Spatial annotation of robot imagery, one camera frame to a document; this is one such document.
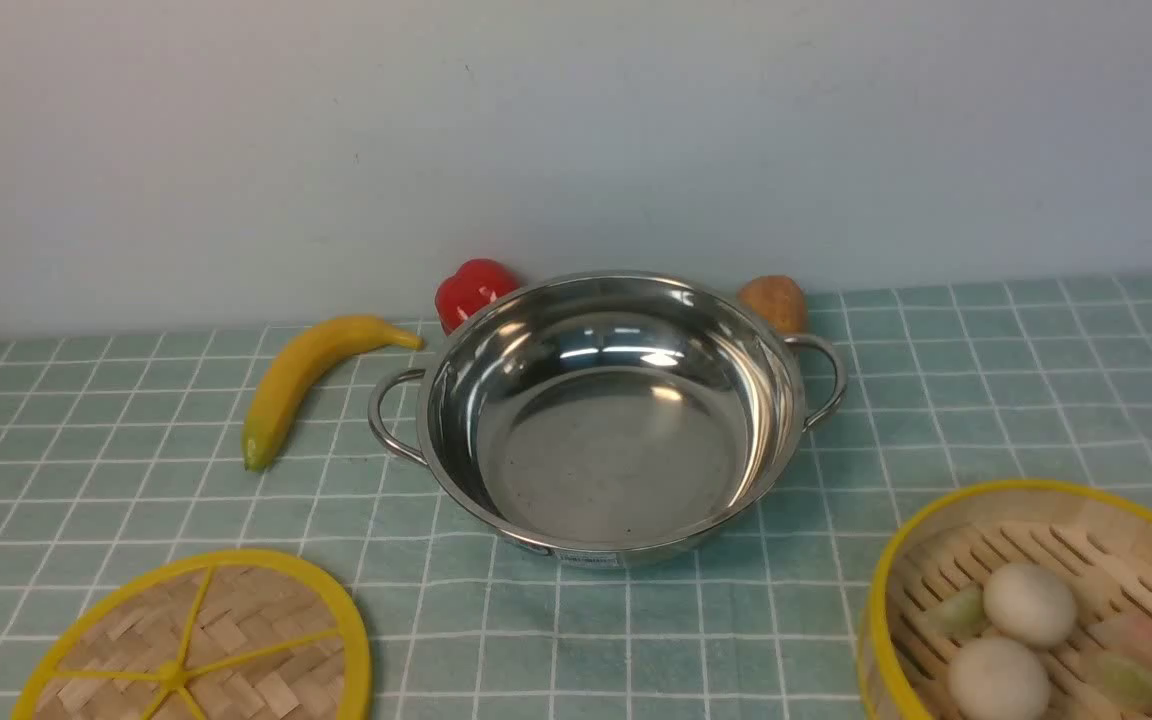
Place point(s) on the red bell pepper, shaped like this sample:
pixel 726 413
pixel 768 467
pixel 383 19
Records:
pixel 476 284

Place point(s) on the yellow plastic banana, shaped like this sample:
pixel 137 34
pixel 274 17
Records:
pixel 303 361

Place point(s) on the brown potato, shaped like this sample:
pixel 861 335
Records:
pixel 779 301

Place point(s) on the stainless steel pot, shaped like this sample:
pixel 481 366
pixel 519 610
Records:
pixel 610 419

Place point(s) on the pale green dumpling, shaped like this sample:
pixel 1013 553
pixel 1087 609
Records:
pixel 962 616

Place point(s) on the green pink dumpling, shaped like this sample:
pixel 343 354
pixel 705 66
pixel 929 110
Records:
pixel 1120 664

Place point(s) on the green checked tablecloth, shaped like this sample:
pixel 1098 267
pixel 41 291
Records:
pixel 121 453

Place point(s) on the bamboo steamer basket yellow rim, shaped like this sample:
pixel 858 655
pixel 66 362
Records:
pixel 1099 543

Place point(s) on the bamboo steamer lid yellow rim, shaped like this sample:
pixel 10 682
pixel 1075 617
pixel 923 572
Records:
pixel 231 634

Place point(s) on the white round bun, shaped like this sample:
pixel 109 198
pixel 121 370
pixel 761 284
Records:
pixel 1031 604
pixel 997 678

